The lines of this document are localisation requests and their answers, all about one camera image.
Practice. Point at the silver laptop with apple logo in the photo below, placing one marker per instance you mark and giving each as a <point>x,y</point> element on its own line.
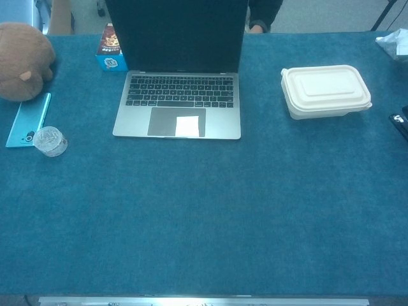
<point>181,89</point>

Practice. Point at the blue table cloth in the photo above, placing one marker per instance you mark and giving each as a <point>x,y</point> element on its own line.
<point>204,223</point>

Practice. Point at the beige lidded lunch box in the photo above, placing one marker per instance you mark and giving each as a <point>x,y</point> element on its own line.
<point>325,89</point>

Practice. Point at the blue chocolate cookie box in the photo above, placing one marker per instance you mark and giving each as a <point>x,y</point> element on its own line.
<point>110,48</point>

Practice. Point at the seated person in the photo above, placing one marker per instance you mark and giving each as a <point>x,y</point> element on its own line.
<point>264,12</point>

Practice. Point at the clear plastic round jar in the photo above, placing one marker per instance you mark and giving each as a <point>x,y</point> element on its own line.
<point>49,141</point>

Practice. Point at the teal smartphone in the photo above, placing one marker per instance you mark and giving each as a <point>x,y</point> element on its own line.
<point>28,118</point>

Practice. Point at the brown cardboard box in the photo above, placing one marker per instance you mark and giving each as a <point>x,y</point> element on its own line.
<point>60,16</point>

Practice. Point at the black flat object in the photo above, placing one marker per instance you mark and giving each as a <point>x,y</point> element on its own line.
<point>401,122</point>

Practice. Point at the brown plush toy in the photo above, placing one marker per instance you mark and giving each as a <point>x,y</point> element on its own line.
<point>22,60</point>

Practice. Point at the crumpled clear plastic bag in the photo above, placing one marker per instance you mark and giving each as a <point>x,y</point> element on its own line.
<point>395,44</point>

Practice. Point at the black tripod leg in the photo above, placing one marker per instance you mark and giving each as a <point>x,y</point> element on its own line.
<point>384,13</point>

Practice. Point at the aluminium rail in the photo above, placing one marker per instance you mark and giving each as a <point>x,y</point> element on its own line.
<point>204,301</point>

